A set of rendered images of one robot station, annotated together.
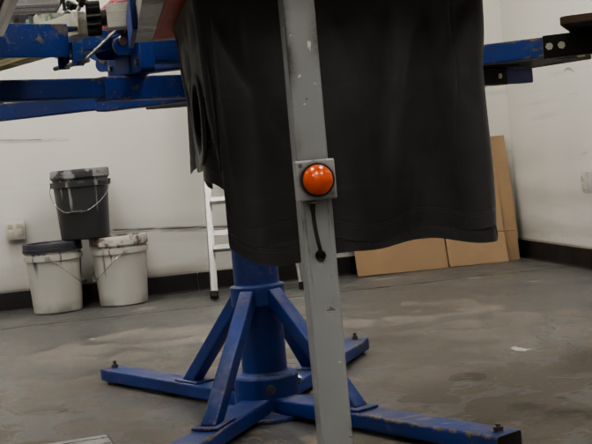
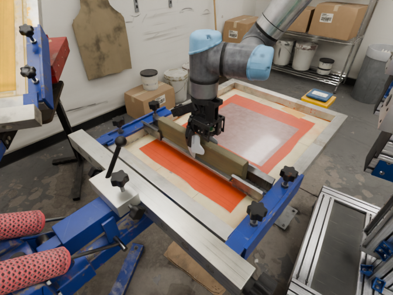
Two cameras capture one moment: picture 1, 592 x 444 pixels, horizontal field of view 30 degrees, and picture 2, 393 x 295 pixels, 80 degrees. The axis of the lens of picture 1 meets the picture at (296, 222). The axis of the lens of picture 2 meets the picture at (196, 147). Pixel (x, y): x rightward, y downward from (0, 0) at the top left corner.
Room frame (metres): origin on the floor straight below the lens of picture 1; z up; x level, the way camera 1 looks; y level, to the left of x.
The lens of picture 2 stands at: (2.55, 0.44, 1.49)
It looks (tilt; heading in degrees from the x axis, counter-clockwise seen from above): 39 degrees down; 232
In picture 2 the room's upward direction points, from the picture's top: straight up
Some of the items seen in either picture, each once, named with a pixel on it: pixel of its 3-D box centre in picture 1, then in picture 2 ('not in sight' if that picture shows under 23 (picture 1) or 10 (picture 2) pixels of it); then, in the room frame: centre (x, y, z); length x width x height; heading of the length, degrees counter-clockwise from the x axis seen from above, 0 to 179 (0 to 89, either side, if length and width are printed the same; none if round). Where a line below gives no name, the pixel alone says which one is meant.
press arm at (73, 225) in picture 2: not in sight; (97, 216); (2.53, 0.04, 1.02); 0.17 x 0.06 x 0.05; 9
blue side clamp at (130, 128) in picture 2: not in sight; (140, 129); (2.25, -0.29, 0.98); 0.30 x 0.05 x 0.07; 9
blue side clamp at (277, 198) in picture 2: (141, 20); (268, 209); (2.16, 0.26, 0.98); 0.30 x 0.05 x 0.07; 9
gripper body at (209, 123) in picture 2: not in sight; (205, 115); (2.18, 0.01, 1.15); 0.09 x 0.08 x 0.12; 99
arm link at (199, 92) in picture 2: not in sight; (204, 87); (2.18, 0.00, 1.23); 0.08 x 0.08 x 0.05
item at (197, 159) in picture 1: (213, 102); not in sight; (1.89, 0.12, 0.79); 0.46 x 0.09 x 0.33; 9
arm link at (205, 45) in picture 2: not in sight; (206, 57); (2.18, 0.01, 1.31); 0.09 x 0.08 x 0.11; 123
